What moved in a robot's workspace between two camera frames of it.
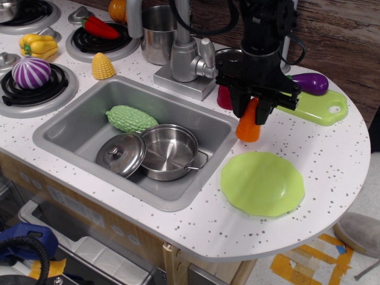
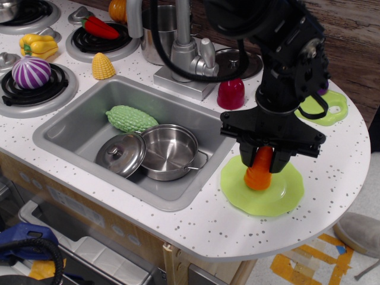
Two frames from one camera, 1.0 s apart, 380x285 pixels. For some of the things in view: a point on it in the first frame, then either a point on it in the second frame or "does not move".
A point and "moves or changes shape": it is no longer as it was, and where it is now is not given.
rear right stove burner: [82, 46] does not move
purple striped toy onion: [31, 73] does not move
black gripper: [259, 73] to [281, 129]
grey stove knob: [7, 60] does not move
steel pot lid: [123, 154] does not move
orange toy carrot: [247, 130] moves or changes shape
